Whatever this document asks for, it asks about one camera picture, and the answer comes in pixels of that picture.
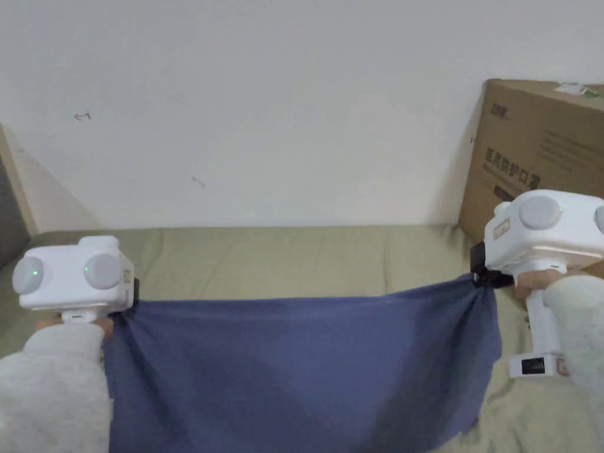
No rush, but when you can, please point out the person's right hand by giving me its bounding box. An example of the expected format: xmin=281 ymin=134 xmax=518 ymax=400
xmin=514 ymin=270 xmax=563 ymax=301

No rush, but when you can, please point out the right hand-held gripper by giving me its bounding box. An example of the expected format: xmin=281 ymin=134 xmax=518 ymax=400
xmin=469 ymin=189 xmax=604 ymax=379

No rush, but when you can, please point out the person's left hand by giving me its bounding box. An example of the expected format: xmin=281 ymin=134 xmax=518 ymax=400
xmin=36 ymin=316 xmax=116 ymax=342

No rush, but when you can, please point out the brown cardboard carton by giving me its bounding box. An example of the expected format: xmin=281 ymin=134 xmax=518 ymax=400
xmin=458 ymin=78 xmax=604 ymax=247

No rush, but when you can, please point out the person's right forearm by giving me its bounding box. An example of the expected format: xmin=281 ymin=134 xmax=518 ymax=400
xmin=541 ymin=274 xmax=604 ymax=378

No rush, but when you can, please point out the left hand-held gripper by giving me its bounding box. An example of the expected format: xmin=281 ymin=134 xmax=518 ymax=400
xmin=12 ymin=235 xmax=141 ymax=326

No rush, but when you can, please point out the person's left forearm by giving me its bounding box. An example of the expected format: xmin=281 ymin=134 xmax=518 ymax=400
xmin=0 ymin=323 xmax=116 ymax=453

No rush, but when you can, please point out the bed with beige sheet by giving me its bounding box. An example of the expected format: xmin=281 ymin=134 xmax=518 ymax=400
xmin=0 ymin=225 xmax=604 ymax=453

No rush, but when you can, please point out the dark blue garment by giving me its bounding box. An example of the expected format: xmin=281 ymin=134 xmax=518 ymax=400
xmin=102 ymin=275 xmax=504 ymax=453

